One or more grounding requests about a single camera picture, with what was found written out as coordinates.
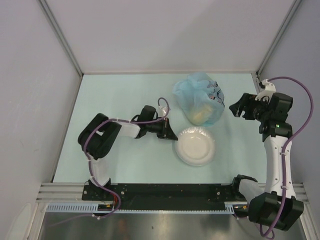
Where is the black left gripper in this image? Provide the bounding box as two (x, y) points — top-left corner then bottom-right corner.
(146, 117), (177, 140)

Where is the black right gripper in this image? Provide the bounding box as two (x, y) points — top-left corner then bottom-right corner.
(228, 93), (271, 122)

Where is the light blue printed plastic bag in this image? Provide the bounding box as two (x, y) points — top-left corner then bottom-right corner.
(172, 72), (225, 127)

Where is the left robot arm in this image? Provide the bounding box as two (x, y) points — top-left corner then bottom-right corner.
(77, 105), (178, 200)

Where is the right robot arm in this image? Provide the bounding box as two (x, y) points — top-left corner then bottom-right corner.
(229, 92), (304, 231)

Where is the white paper plate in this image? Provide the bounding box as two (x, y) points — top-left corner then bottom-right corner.
(174, 126), (216, 167)

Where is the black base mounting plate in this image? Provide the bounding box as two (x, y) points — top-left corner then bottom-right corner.
(81, 182), (246, 211)

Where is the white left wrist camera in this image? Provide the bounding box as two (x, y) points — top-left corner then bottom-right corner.
(158, 105), (170, 118)

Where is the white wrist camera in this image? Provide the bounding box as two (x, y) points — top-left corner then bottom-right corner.
(158, 105), (170, 118)
(255, 79), (276, 103)

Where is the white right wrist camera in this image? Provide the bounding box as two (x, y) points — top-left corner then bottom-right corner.
(255, 79), (276, 103)

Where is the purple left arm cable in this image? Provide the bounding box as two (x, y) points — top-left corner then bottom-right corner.
(83, 97), (172, 221)

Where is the blue slotted cable duct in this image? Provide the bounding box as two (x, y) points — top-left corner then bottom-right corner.
(46, 203), (99, 213)

